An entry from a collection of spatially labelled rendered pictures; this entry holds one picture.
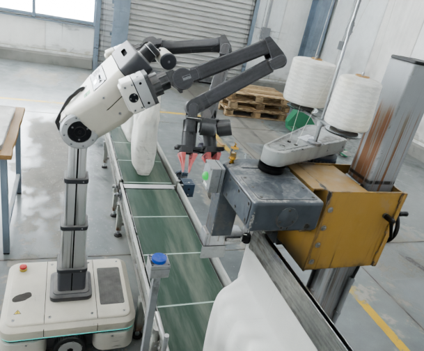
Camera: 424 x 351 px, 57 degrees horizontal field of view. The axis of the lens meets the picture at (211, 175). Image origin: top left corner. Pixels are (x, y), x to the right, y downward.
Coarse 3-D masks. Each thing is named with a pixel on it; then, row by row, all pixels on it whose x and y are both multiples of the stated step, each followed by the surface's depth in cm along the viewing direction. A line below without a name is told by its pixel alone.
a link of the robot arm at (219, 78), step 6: (222, 48) 185; (228, 48) 184; (222, 54) 184; (222, 72) 181; (216, 78) 180; (222, 78) 180; (216, 84) 178; (210, 108) 171; (216, 108) 174; (216, 114) 175
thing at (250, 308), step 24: (240, 288) 148; (264, 288) 135; (216, 312) 153; (240, 312) 140; (264, 312) 134; (288, 312) 121; (216, 336) 150; (240, 336) 133; (264, 336) 129; (288, 336) 120
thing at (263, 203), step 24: (240, 168) 128; (288, 168) 135; (240, 192) 117; (264, 192) 114; (288, 192) 118; (312, 192) 121; (216, 216) 134; (240, 216) 117; (264, 216) 112; (288, 216) 114; (312, 216) 118
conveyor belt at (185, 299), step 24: (144, 192) 300; (168, 192) 308; (144, 216) 270; (168, 216) 276; (144, 240) 245; (168, 240) 250; (192, 240) 254; (192, 264) 232; (168, 288) 210; (192, 288) 213; (216, 288) 217; (168, 312) 195; (192, 312) 198; (192, 336) 184
